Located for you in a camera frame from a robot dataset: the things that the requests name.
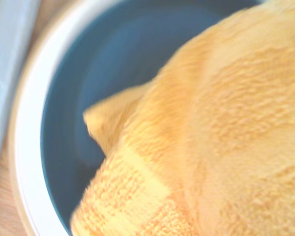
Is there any yellow terry towel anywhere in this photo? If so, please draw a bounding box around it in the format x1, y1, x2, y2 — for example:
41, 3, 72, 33
69, 0, 295, 236

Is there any dark blue plate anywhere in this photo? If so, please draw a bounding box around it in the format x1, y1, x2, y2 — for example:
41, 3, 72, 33
40, 0, 263, 236

